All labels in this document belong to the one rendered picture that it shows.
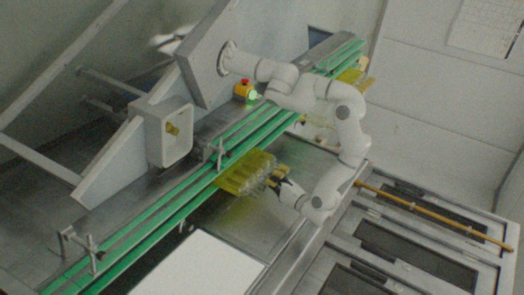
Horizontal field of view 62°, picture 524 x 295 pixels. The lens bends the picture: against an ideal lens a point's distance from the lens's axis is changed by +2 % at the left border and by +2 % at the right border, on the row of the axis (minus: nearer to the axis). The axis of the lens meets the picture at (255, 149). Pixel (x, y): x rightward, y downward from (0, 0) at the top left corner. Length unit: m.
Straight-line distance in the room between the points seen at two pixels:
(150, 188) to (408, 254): 1.09
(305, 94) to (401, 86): 6.26
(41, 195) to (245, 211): 0.85
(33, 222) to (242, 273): 0.84
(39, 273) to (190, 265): 0.50
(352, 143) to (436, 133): 6.53
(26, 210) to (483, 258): 1.88
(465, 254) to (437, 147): 6.11
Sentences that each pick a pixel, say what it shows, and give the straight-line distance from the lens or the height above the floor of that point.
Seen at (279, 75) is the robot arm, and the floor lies 1.07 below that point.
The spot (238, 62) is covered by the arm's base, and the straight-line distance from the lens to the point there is 1.74.
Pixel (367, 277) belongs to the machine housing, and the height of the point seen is 1.64.
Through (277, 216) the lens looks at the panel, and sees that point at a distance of 1.86.
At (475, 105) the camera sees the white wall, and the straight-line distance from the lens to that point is 7.73.
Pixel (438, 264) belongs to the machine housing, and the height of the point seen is 1.86.
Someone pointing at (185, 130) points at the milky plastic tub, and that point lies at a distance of 1.72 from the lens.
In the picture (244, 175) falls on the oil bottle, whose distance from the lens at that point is 1.79.
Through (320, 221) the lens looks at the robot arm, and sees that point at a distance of 1.68.
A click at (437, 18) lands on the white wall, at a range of 7.42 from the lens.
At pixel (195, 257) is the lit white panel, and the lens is 1.66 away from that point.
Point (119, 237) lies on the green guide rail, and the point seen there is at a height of 0.91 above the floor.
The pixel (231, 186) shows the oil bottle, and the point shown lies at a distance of 1.76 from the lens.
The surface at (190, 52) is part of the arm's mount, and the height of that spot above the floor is 0.81.
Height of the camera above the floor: 1.71
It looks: 22 degrees down
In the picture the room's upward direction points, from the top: 114 degrees clockwise
